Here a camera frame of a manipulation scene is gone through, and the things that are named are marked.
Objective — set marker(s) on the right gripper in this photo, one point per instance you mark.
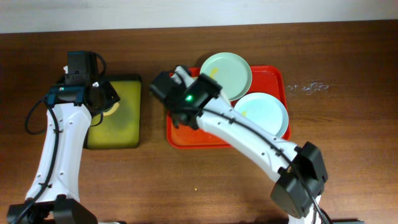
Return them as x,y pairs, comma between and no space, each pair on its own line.
195,89

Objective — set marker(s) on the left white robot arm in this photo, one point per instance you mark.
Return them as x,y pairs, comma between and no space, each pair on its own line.
71,103

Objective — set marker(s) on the red plastic tray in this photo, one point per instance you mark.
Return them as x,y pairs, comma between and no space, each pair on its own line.
265,79

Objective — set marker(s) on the light blue plate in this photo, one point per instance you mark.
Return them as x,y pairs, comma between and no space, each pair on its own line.
266,111

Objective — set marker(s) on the mint green plate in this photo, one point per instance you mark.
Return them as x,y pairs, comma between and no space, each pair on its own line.
230,71

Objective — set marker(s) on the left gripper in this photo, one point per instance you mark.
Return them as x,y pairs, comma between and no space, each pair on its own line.
109,95

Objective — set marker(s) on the green and yellow sponge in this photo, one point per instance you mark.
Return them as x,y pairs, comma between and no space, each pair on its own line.
111,110

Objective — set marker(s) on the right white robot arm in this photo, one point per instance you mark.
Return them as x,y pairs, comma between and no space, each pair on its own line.
299,173

